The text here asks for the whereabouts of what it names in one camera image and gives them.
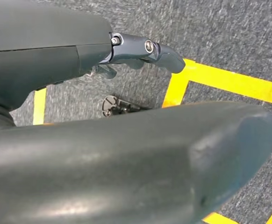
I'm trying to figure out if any small dark metal fitting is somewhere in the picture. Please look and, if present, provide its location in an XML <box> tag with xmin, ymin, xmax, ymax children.
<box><xmin>102</xmin><ymin>95</ymin><xmax>151</xmax><ymax>118</ymax></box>

